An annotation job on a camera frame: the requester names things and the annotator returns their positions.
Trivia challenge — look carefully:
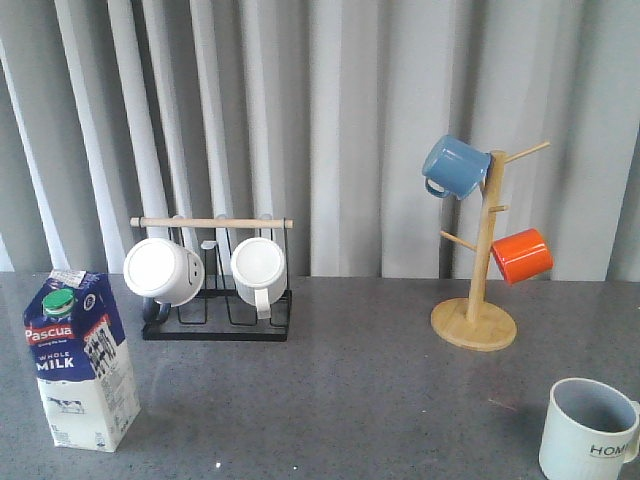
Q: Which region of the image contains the blue white milk carton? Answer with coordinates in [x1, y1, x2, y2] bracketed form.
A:
[23, 270, 141, 452]

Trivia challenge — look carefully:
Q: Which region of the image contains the white HOME mug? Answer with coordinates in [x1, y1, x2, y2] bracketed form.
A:
[538, 377, 639, 479]

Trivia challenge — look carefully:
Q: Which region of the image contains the white ribbed mug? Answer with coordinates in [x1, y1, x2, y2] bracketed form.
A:
[231, 237, 286, 319]

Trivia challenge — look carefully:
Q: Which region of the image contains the grey pleated curtain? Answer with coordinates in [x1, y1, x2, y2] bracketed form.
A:
[1, 1, 639, 281]

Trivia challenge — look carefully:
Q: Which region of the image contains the blue enamel mug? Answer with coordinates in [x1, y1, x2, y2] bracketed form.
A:
[422, 135, 491, 200]

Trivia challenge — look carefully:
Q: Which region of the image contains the white smiley face mug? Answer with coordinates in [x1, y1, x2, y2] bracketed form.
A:
[123, 238, 205, 307]

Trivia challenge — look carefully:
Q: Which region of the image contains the wooden mug tree stand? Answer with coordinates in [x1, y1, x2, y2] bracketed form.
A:
[431, 141, 551, 352]

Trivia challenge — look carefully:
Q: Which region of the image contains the orange enamel mug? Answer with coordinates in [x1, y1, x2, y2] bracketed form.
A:
[491, 228, 554, 285]

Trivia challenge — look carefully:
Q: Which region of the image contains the black wire mug rack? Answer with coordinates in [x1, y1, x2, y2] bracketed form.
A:
[130, 216, 293, 342]

